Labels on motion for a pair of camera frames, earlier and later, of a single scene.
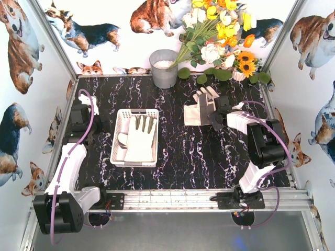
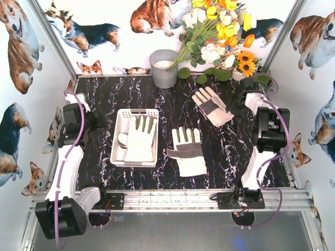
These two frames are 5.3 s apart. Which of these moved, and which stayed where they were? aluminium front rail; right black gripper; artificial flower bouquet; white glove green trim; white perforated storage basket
Moved: right black gripper
Stayed: white perforated storage basket; white glove green trim; aluminium front rail; artificial flower bouquet
